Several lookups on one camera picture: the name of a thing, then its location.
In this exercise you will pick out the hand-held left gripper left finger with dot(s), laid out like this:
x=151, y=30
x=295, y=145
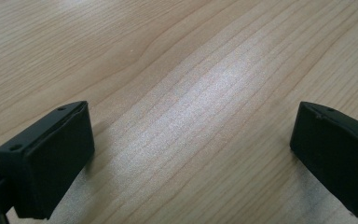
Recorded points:
x=52, y=161

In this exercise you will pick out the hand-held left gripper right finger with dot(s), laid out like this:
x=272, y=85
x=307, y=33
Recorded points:
x=335, y=149

